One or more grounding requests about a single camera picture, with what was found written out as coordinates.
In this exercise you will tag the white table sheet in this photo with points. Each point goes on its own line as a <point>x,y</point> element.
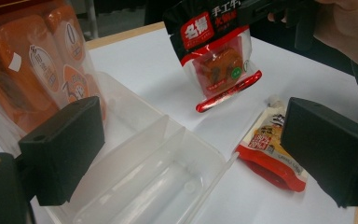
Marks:
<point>149,65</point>

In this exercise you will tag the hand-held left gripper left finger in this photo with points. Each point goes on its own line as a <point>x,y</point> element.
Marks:
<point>65,149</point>

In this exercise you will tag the small red and black packet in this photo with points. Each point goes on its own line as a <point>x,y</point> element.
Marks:
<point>217,59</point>

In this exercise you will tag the white and red spouted pouch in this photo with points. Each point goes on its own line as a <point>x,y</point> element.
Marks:
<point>270,158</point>

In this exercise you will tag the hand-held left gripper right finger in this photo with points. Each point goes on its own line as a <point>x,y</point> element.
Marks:
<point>329,149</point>

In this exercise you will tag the white metal stand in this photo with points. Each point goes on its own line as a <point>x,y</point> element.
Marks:
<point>90,18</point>

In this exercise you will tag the clear plastic container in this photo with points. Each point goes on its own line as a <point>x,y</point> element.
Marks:
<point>155,174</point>

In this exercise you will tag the large orange packet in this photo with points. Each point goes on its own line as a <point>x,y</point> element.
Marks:
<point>28,62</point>

